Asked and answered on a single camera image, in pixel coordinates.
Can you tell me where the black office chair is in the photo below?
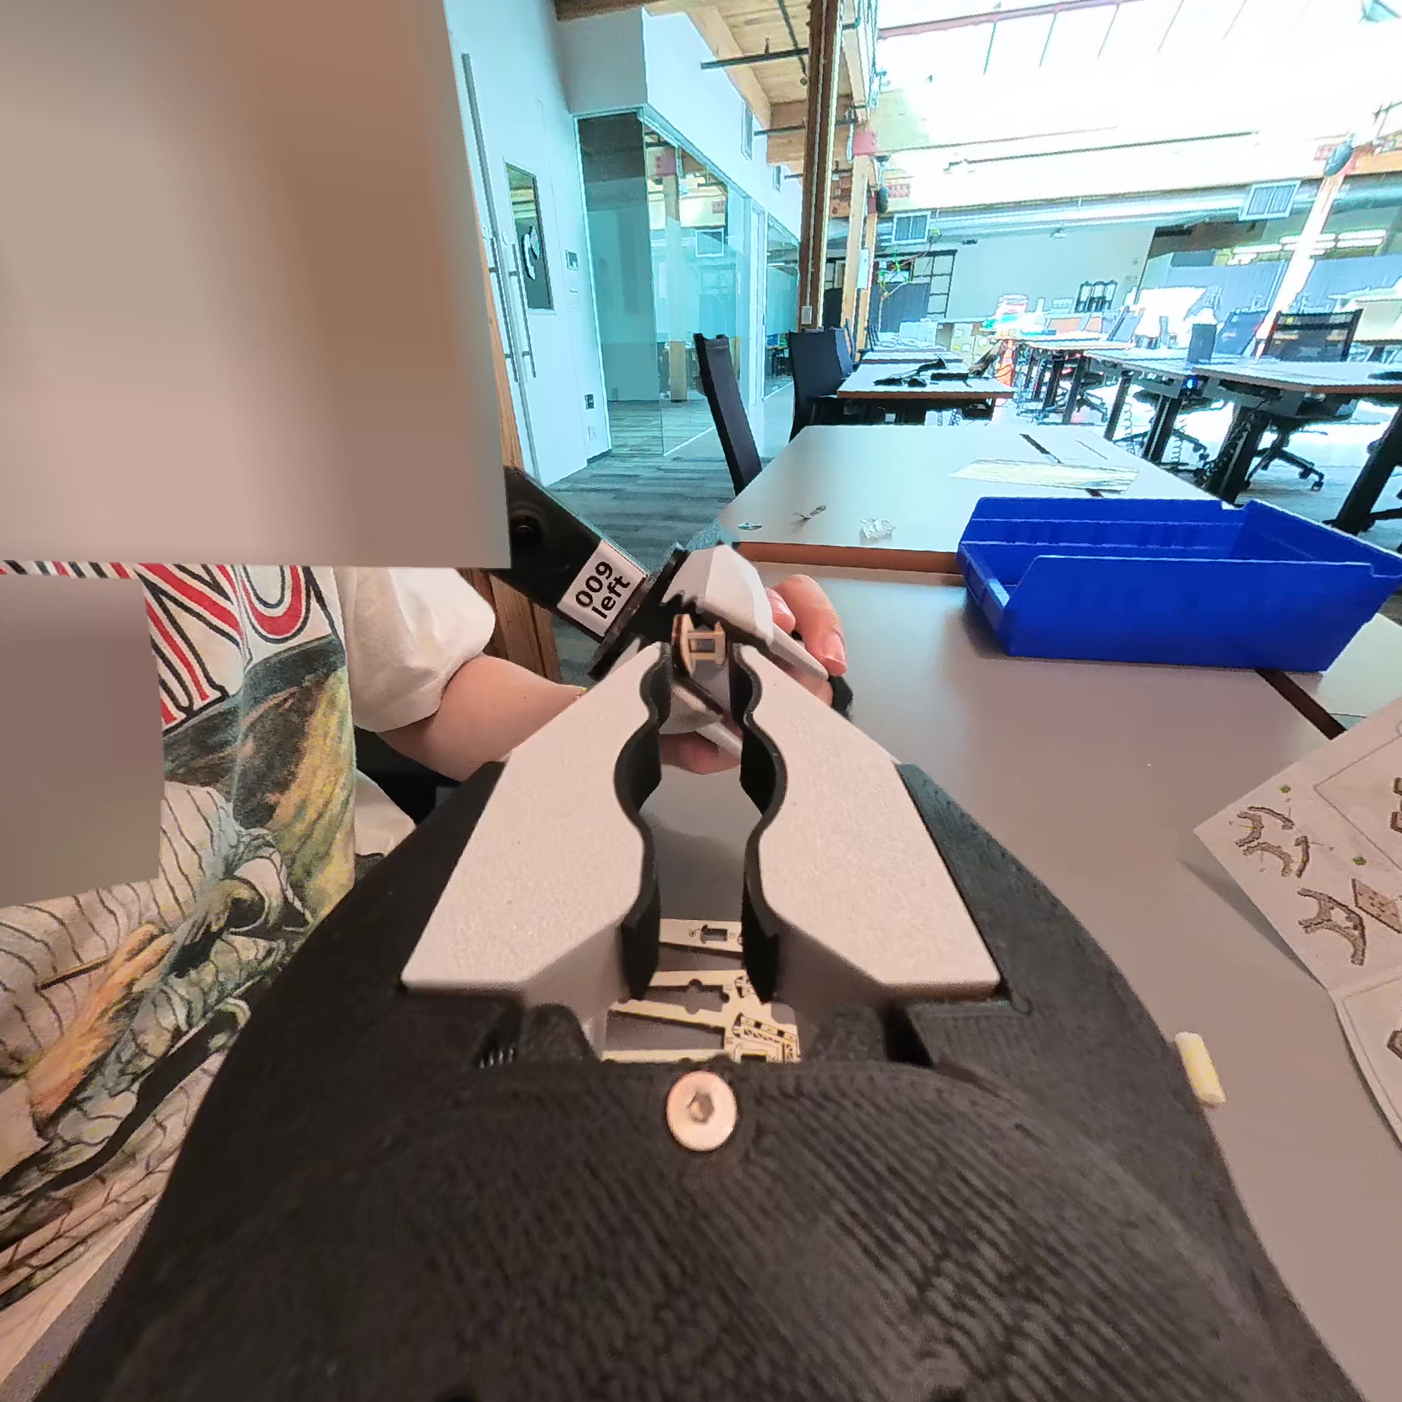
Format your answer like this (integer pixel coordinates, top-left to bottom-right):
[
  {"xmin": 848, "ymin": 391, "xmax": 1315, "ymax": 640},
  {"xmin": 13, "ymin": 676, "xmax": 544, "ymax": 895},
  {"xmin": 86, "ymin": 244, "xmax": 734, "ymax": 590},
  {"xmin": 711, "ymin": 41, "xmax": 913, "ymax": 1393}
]
[{"xmin": 1256, "ymin": 308, "xmax": 1371, "ymax": 489}]

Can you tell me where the wooden top table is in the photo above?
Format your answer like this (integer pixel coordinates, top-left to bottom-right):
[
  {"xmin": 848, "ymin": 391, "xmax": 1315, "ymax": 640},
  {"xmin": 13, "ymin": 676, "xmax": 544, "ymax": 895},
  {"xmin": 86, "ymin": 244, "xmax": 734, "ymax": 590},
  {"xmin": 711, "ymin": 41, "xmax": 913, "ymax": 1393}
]
[{"xmin": 836, "ymin": 363, "xmax": 1013, "ymax": 428}]

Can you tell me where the long dark-legged table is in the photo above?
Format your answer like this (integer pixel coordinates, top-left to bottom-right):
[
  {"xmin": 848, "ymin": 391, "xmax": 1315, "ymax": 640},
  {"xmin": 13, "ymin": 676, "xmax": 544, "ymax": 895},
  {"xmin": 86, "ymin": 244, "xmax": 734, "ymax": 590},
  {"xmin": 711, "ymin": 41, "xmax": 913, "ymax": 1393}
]
[{"xmin": 1079, "ymin": 344, "xmax": 1402, "ymax": 527}]

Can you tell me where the wooden pillar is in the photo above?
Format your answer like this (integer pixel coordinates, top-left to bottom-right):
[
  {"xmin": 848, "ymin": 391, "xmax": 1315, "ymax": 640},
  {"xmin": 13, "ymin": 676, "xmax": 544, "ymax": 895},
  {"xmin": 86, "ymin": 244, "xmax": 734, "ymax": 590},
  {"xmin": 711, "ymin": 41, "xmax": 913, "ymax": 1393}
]
[{"xmin": 798, "ymin": 0, "xmax": 848, "ymax": 330}]

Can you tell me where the stack of papers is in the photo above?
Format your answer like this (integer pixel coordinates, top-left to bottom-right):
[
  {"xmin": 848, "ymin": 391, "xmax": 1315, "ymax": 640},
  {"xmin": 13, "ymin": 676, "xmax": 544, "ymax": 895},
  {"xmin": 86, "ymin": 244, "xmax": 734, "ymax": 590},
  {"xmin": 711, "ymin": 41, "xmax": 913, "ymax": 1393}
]
[{"xmin": 948, "ymin": 458, "xmax": 1144, "ymax": 495}]

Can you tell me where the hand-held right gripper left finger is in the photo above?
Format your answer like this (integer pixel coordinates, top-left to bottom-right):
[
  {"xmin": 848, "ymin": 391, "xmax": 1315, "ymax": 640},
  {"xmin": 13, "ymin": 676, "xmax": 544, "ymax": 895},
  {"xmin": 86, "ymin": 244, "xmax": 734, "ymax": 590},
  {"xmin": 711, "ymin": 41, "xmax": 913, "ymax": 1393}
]
[{"xmin": 402, "ymin": 640, "xmax": 673, "ymax": 1051}]

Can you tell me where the white assembly instruction sheet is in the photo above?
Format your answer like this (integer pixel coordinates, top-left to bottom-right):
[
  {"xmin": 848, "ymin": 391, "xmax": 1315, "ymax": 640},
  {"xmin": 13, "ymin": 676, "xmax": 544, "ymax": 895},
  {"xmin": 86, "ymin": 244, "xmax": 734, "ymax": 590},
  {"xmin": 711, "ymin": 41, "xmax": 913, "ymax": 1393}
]
[{"xmin": 1194, "ymin": 702, "xmax": 1402, "ymax": 1140}]

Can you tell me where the cream wax stick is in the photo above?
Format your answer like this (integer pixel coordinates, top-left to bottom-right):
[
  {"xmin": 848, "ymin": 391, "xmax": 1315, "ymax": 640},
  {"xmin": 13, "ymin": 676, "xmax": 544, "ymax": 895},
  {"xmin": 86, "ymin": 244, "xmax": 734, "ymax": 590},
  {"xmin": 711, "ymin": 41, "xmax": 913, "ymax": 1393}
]
[{"xmin": 1175, "ymin": 1032, "xmax": 1225, "ymax": 1112}]

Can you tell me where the person's left hand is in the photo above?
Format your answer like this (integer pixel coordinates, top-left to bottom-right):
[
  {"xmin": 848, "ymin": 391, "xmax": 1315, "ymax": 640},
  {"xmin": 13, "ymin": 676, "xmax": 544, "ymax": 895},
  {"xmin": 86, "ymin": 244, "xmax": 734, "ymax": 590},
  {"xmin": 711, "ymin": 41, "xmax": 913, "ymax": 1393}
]
[{"xmin": 658, "ymin": 574, "xmax": 852, "ymax": 776}]

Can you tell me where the wooden sheet with slot cutouts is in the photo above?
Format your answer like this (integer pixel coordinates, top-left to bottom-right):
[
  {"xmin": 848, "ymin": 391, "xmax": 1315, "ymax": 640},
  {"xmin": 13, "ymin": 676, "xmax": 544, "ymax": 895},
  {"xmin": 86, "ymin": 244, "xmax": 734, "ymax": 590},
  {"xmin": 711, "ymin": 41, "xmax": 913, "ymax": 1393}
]
[{"xmin": 602, "ymin": 919, "xmax": 805, "ymax": 1067}]

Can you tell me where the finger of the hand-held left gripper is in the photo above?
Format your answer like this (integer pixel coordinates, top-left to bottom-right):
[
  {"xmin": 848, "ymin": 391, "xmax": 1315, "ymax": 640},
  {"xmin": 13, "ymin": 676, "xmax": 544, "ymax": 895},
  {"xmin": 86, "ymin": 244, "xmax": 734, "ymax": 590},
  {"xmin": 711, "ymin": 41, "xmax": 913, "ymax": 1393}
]
[
  {"xmin": 667, "ymin": 546, "xmax": 830, "ymax": 685},
  {"xmin": 670, "ymin": 685, "xmax": 748, "ymax": 764}
]

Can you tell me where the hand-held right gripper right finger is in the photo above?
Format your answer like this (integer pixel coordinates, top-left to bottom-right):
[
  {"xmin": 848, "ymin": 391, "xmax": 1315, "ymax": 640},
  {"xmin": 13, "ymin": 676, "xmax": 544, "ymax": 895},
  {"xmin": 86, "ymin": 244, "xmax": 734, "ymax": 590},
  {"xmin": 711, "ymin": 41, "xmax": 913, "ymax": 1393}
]
[{"xmin": 729, "ymin": 646, "xmax": 1005, "ymax": 1048}]

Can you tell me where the glass partition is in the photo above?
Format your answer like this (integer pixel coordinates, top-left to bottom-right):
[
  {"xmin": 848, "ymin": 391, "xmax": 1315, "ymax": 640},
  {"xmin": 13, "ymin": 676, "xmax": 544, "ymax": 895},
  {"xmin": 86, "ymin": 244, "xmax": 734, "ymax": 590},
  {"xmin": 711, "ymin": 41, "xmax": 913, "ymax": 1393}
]
[{"xmin": 574, "ymin": 109, "xmax": 801, "ymax": 462}]

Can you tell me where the grey table with wooden edge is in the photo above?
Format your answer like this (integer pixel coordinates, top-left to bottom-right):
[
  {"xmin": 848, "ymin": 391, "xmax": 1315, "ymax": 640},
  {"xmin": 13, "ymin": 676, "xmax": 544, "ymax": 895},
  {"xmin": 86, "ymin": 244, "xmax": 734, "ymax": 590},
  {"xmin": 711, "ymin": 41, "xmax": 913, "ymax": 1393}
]
[{"xmin": 715, "ymin": 422, "xmax": 1250, "ymax": 577}]

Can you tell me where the grey desk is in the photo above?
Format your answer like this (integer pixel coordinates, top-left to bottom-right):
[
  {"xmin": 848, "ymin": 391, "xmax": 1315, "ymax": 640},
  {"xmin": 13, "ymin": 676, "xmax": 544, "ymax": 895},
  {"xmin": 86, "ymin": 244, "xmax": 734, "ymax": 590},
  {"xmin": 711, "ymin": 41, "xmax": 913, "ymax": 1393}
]
[{"xmin": 645, "ymin": 564, "xmax": 1402, "ymax": 1402}]

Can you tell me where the blue storage bin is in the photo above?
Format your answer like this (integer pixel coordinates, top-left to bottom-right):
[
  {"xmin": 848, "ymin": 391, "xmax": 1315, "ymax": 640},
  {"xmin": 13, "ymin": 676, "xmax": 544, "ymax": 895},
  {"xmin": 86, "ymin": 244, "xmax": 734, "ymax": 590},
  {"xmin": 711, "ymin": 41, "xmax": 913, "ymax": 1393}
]
[{"xmin": 958, "ymin": 495, "xmax": 1402, "ymax": 673}]

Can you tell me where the person's left forearm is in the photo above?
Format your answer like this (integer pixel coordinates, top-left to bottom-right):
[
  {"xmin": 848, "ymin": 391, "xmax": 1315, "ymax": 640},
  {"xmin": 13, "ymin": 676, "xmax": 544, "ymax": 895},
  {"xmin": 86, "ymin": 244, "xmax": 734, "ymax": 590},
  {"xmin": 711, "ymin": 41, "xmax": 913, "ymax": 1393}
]
[{"xmin": 384, "ymin": 646, "xmax": 592, "ymax": 782}]

